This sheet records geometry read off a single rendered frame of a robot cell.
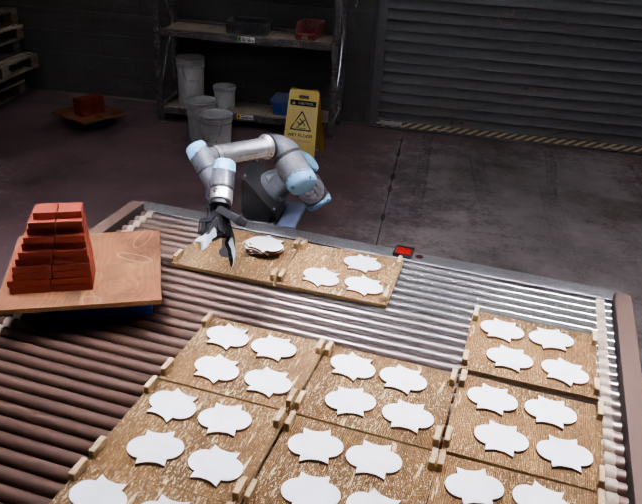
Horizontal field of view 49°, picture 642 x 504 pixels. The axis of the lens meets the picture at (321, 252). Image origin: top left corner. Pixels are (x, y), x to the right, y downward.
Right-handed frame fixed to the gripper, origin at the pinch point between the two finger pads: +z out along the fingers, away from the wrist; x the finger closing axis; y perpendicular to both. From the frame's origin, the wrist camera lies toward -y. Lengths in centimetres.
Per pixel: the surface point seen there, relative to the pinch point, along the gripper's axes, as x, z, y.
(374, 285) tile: -58, -7, -25
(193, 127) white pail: -257, -265, 268
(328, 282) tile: -49, -7, -11
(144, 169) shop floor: -210, -198, 272
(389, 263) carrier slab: -73, -21, -24
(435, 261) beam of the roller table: -88, -25, -37
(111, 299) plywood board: 12.2, 13.1, 31.7
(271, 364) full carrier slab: -13.9, 31.4, -13.3
